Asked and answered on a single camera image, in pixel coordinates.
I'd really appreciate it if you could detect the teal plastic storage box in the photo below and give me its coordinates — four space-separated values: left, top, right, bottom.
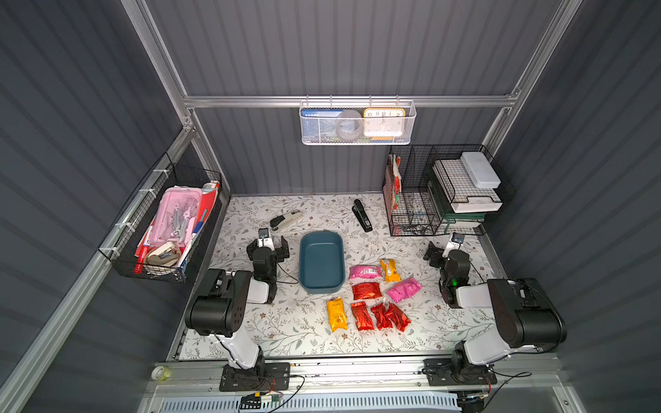
299 231 345 294

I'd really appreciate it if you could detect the pink tea bag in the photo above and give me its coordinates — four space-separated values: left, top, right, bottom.
387 278 422 303
349 265 383 280

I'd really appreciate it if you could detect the yellow tea bag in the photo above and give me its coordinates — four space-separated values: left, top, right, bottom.
327 297 348 332
380 259 402 283

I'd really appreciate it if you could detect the red tea bag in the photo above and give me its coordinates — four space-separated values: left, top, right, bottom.
386 304 411 332
352 282 382 301
351 301 375 331
370 303 392 330

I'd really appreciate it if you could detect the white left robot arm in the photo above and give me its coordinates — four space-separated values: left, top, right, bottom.
184 232 290 376

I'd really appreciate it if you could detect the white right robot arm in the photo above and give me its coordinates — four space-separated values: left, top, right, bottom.
423 242 567 378

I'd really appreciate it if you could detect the white flat box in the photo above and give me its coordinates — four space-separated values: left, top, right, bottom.
461 151 501 189

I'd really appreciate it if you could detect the blue box in basket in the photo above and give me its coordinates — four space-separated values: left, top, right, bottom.
300 108 343 145

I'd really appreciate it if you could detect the white and black stapler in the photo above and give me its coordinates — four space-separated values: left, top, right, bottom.
270 211 302 232

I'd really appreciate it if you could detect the pink pencil case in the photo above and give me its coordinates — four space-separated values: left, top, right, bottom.
150 187 202 248

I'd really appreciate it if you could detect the white paper tray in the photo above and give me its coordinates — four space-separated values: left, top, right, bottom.
433 159 503 213

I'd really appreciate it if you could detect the red marker pen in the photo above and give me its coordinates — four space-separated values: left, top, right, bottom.
134 243 149 275

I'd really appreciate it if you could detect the grey tape roll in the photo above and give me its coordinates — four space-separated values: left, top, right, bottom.
336 109 363 141

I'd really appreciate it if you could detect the yellow white alarm clock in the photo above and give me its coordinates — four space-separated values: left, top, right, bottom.
363 108 406 139

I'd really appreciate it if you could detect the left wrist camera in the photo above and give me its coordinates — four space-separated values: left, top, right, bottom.
257 228 275 251

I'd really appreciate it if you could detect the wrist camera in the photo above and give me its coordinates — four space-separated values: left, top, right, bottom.
442 232 465 258
257 228 275 251

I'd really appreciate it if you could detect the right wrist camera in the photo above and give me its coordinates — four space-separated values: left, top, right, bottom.
442 232 465 258

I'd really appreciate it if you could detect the black wire desk organizer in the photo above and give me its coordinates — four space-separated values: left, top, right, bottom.
383 144 516 237

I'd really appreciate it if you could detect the black wire side basket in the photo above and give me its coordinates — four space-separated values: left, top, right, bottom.
99 156 222 283

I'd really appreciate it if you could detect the white wire wall basket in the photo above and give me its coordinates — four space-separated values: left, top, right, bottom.
299 99 418 146

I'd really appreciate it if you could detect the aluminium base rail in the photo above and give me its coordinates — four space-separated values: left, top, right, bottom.
138 351 585 412

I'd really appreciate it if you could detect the small tape roll on rail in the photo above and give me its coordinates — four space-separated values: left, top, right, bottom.
151 366 171 381

